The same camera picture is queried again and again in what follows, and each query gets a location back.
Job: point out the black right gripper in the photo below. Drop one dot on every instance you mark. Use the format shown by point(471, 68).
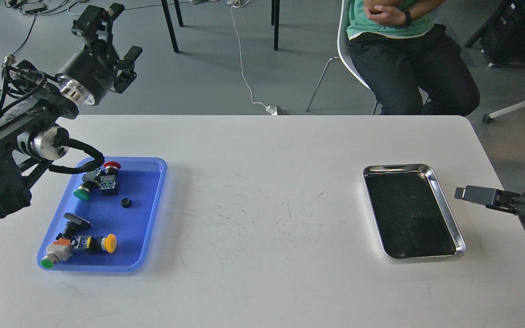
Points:
point(500, 200)

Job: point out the red push button switch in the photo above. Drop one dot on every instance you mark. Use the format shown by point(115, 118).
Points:
point(109, 181)

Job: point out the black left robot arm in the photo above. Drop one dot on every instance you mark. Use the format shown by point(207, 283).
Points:
point(31, 101)

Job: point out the dark green push button switch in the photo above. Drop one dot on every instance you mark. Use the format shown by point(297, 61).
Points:
point(89, 182)

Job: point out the light green push button switch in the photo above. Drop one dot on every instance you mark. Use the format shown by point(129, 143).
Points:
point(58, 251)

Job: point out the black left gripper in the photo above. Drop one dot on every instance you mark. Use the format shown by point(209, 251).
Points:
point(95, 66)

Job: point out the black equipment case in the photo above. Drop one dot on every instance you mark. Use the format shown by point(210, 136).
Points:
point(502, 36)

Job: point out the black wristwatch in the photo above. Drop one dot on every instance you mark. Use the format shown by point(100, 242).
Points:
point(408, 19)

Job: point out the small black gear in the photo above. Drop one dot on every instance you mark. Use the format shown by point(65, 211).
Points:
point(126, 202)

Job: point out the blue plastic tray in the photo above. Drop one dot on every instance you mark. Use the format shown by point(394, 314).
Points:
point(140, 179)

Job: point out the person's hand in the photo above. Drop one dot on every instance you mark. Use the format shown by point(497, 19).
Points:
point(386, 15)

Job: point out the seated person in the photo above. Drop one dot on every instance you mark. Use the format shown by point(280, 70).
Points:
point(417, 70)

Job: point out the black selector switch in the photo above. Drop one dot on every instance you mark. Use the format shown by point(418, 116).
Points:
point(74, 224)

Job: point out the yellow push button switch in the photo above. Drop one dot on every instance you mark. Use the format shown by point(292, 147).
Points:
point(92, 245)

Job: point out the white chair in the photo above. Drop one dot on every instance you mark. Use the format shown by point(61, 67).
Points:
point(418, 9)

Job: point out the silver metal tray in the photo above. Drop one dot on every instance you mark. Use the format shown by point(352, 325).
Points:
point(411, 213)

